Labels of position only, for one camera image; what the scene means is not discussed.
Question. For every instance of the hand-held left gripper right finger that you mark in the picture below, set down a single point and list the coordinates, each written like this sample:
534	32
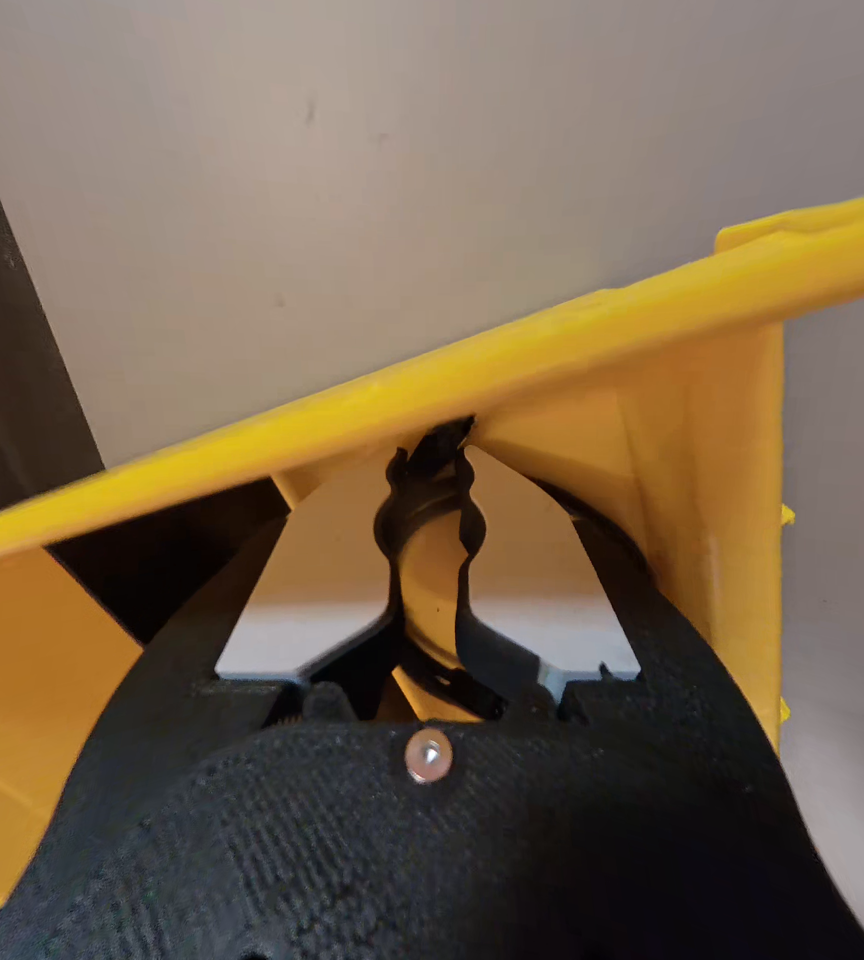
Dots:
544	592

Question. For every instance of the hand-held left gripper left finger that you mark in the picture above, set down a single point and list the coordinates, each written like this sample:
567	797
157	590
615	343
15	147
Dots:
312	585

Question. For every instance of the yellow plastic bin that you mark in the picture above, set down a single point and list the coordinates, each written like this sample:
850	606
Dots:
626	450

